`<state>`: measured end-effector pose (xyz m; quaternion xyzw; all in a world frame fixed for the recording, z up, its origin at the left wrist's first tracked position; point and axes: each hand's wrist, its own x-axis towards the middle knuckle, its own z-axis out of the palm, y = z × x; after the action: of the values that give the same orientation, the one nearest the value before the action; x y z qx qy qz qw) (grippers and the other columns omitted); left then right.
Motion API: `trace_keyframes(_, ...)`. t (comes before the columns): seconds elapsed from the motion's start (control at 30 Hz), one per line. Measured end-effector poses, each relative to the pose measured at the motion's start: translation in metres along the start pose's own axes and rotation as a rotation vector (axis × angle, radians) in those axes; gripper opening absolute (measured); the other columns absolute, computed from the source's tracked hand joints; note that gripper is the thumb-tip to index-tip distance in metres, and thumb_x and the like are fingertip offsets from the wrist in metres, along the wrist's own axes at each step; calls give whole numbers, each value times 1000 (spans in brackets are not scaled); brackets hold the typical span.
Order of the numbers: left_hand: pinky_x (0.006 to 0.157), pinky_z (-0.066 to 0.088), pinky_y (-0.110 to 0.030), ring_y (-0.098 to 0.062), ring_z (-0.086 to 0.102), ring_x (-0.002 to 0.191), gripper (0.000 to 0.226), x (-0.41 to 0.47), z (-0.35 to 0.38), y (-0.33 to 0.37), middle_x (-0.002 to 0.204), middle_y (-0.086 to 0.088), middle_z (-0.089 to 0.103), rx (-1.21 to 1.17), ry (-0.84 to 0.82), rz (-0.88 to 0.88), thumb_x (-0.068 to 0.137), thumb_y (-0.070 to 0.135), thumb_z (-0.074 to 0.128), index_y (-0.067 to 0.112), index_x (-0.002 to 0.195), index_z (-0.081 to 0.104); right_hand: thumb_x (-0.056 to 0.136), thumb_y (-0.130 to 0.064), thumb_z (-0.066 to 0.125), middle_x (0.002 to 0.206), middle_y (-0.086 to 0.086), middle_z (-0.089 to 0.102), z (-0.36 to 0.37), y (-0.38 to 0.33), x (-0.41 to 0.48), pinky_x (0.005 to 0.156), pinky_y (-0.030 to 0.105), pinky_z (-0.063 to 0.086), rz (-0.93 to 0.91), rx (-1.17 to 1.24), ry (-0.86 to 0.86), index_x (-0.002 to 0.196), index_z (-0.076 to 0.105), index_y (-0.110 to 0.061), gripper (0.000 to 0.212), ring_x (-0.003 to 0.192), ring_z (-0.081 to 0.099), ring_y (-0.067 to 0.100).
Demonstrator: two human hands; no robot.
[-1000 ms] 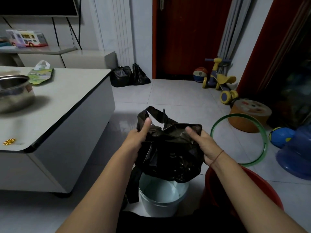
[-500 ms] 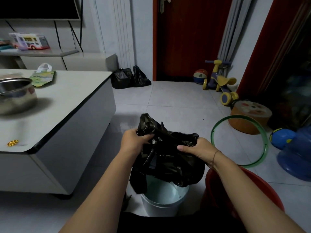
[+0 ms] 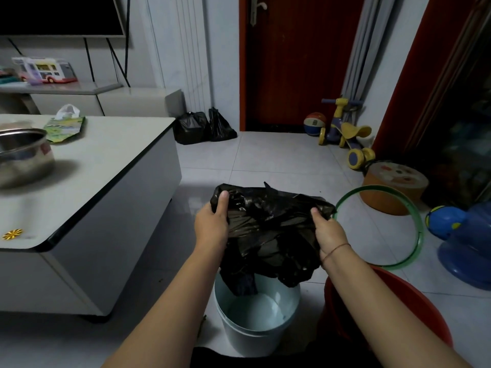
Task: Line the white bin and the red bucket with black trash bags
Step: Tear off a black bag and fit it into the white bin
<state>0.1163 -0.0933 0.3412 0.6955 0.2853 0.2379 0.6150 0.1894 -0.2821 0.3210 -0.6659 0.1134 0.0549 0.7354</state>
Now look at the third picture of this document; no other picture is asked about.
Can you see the person's left hand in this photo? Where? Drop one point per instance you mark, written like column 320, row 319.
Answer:
column 212, row 228

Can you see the person's right hand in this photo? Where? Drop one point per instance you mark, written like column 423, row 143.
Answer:
column 330, row 233

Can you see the person's right thumb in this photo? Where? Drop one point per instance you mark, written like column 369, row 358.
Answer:
column 317, row 216

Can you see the person's left thumb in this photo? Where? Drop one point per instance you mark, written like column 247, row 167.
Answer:
column 223, row 202

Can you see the black plastic trash bag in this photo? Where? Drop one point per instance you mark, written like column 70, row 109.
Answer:
column 268, row 233

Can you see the person's right forearm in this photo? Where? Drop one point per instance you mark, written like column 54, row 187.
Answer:
column 387, row 310

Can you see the person's left forearm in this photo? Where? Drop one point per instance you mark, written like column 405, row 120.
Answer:
column 165, row 302

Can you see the tied black plastic bag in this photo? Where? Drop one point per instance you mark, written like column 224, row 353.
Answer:
column 220, row 126

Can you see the full black garbage bag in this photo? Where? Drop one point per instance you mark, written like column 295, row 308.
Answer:
column 190, row 127

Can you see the orange round stool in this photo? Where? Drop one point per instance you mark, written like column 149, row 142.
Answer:
column 395, row 187

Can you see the yellow purple kids scooter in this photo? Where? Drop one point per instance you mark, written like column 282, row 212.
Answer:
column 347, row 132

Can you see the basketball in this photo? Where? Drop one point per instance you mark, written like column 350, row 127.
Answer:
column 315, row 124

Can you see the green plastic hoop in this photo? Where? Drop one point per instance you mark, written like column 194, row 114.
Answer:
column 416, row 222

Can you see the white trash bin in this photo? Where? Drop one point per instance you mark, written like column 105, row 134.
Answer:
column 257, row 314

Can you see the red plastic basin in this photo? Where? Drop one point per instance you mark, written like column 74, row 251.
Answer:
column 406, row 302

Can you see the white coffee table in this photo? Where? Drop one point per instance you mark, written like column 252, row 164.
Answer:
column 96, row 195

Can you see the blue plastic toy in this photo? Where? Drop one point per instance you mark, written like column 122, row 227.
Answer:
column 464, row 245

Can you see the red wooden door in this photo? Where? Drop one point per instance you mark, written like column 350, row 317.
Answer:
column 299, row 65

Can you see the white TV cabinet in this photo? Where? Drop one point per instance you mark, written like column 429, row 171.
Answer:
column 96, row 97

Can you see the grey folded rack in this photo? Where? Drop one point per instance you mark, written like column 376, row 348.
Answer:
column 364, row 53

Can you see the dark glass cabinet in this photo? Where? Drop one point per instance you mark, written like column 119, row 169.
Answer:
column 452, row 111

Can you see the green tissue pack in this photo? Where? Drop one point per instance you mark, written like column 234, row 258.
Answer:
column 65, row 126

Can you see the stainless steel pot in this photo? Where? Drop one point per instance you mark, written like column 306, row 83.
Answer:
column 23, row 157

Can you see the yellow round sticker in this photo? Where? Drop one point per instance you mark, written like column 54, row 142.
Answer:
column 12, row 234

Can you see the toy bus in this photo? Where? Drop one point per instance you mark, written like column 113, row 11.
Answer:
column 44, row 69

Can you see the television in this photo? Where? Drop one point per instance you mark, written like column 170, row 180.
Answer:
column 57, row 15

